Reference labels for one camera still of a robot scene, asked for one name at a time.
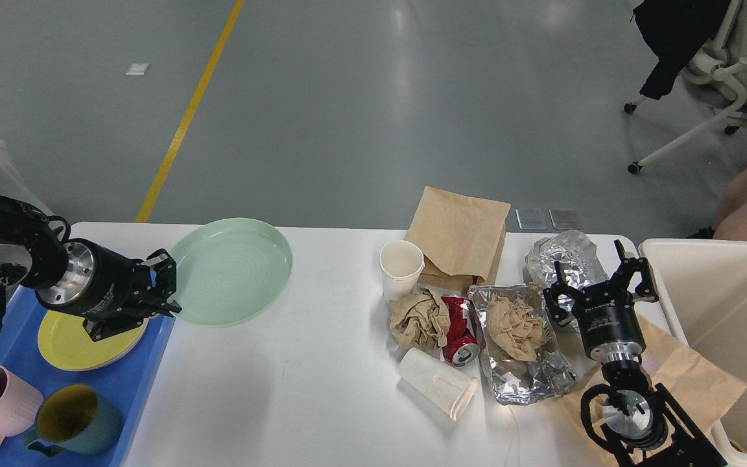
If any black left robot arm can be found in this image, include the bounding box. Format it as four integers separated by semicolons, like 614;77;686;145
0;195;182;342

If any crushed red soda can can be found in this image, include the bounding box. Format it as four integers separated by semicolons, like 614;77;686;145
442;294;479;368

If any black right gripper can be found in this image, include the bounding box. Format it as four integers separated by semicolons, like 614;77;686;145
543;239;660;361

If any white office chair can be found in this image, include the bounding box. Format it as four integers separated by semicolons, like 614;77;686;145
624;1;747;174

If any crumpled aluminium foil ball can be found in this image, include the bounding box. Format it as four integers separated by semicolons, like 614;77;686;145
524;230;610;334

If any metal floor plate right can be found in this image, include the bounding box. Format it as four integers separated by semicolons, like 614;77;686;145
549;209;582;230

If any crumpled brown napkin left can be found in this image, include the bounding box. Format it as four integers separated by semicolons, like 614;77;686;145
388;289;451;352

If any beige plastic bin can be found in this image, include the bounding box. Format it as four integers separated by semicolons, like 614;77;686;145
639;239;747;466

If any yellow plate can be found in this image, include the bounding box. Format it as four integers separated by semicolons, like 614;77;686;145
38;311;148;372

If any light green plate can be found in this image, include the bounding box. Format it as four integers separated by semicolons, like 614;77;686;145
169;218;292;326

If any aluminium foil tray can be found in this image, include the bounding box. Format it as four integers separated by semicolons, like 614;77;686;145
466;284;577;405

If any blue plastic tray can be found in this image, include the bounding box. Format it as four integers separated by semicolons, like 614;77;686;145
0;287;174;466

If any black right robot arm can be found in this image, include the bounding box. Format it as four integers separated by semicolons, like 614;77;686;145
542;241;727;466

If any upright white paper cup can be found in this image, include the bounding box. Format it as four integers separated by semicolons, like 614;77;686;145
379;240;425;301

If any brown paper bag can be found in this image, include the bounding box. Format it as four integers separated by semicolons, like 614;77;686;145
404;186;510;294
557;315;747;466

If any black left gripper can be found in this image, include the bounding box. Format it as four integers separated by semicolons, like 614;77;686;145
35;239;183;342

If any dark green mug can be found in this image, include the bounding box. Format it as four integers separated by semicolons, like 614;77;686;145
23;384;124;457

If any brown paper bag front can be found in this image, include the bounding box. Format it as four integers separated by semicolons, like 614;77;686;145
557;315;747;466

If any crumpled brown napkin in foil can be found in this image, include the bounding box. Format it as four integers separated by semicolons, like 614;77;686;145
486;296;547;363

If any metal floor plate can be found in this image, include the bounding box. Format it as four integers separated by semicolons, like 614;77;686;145
515;209;549;231
549;209;582;230

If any metal floor plate left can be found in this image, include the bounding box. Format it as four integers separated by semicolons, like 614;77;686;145
515;209;549;231

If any brown paper bag rear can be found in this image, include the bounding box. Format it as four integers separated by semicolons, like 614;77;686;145
404;186;510;294

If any lying white paper cup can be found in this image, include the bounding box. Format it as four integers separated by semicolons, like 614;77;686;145
397;348;478;422

